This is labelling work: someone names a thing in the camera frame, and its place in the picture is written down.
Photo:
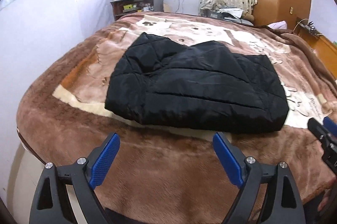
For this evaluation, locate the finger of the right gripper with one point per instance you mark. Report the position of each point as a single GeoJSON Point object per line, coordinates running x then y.
{"type": "Point", "coordinates": [330, 125]}
{"type": "Point", "coordinates": [317, 130]}

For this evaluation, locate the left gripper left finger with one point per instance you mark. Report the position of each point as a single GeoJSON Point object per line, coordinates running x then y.
{"type": "Point", "coordinates": [100, 159]}

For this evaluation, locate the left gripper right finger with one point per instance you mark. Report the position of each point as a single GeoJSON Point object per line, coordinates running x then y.
{"type": "Point", "coordinates": [231, 158]}

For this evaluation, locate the black quilted jacket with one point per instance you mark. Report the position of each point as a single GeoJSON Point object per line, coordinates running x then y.
{"type": "Point", "coordinates": [205, 86]}

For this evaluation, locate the person left hand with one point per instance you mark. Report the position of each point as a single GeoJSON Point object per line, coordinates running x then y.
{"type": "Point", "coordinates": [327, 207]}

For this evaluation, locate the brown bear print blanket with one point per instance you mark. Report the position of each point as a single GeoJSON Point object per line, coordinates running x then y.
{"type": "Point", "coordinates": [165, 174]}

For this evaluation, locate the wooden headboard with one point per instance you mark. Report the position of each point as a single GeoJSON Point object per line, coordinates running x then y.
{"type": "Point", "coordinates": [323, 48]}

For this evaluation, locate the white pillow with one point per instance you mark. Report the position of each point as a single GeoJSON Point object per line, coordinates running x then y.
{"type": "Point", "coordinates": [278, 25]}

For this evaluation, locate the clutter pile under curtain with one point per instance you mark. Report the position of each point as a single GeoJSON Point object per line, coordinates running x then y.
{"type": "Point", "coordinates": [236, 15]}

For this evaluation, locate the cluttered grey shelf desk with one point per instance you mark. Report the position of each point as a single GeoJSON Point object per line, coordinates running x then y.
{"type": "Point", "coordinates": [123, 7]}

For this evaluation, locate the power strip with wires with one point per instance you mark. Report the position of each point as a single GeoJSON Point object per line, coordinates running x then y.
{"type": "Point", "coordinates": [309, 26]}

